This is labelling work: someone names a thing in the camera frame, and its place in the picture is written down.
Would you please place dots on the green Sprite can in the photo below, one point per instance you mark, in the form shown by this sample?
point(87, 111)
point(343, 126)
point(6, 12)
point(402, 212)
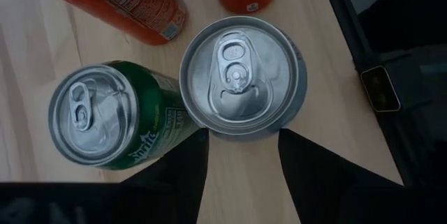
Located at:
point(139, 112)

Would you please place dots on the black aluminium table frame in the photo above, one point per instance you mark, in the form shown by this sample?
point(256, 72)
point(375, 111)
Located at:
point(349, 35)

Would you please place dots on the silver soda can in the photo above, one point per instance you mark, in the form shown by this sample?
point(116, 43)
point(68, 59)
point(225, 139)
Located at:
point(241, 77)

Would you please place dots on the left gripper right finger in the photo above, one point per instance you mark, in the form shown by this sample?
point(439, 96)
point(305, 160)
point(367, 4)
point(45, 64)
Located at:
point(331, 199)

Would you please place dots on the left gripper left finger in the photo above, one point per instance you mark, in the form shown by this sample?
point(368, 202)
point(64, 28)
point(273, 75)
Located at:
point(157, 203)

